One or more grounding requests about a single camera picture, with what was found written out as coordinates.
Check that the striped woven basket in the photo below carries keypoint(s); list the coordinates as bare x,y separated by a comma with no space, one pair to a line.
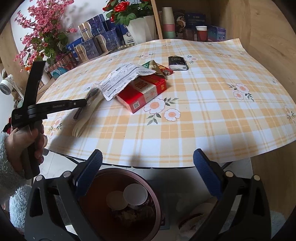
67,63

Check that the blue gold gift box left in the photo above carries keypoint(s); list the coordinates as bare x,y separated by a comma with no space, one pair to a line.
88,50

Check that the blue gold gift box right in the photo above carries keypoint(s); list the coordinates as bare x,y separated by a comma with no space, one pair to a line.
108,41

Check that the red rose plant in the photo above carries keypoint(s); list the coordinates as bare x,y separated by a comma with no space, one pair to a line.
122,12

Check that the green foil packet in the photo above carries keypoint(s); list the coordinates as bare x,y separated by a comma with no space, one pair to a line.
152,65

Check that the white printed package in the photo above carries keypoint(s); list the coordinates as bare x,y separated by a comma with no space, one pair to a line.
119,78

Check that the stack of paper cups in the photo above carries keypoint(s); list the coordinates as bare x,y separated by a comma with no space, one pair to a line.
168,23

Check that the white desk fan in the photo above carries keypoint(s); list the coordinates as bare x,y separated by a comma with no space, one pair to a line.
8,85

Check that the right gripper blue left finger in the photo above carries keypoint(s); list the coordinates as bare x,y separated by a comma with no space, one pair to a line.
87,173

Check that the dark brown glass cup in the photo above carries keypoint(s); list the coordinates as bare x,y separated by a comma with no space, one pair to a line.
189,34

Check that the blue white supplement box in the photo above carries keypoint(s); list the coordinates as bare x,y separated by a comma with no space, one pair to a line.
128,39

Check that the person's left hand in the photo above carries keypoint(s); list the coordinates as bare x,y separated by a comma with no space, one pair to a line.
18,141

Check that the yellow plaid floral tablecloth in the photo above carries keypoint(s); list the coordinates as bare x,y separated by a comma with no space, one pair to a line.
226,104

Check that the purple small box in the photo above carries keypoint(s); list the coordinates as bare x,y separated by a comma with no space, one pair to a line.
216,34

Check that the red cup with white lid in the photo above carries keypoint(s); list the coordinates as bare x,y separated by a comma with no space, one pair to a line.
202,34

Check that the yogurt tub lid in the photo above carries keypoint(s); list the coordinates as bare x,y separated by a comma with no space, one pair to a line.
116,201

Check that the blue gold gift box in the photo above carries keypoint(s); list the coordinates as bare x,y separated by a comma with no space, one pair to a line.
93,27
108,41
88,50

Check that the pink blossom bouquet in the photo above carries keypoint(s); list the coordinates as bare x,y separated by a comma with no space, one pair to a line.
46,38

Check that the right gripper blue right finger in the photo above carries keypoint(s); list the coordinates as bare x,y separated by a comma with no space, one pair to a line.
210,171

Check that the green white paper cup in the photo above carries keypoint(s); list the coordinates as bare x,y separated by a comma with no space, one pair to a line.
135,194

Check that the dark red trash bin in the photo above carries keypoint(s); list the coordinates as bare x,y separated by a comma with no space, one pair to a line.
140,222

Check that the black plastic spoon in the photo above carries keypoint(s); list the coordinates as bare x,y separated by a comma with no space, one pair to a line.
82,115

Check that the white flower pot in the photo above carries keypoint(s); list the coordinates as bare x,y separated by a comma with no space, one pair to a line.
143,29

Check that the black tissue packet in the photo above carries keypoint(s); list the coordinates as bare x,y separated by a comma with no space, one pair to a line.
177,63

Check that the blue gold gift box top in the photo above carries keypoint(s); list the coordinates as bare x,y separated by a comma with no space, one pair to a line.
93,27

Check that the red cigarette carton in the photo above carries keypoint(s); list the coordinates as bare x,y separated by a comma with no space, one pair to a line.
141,91

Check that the red lighter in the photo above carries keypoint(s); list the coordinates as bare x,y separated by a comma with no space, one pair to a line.
165,71

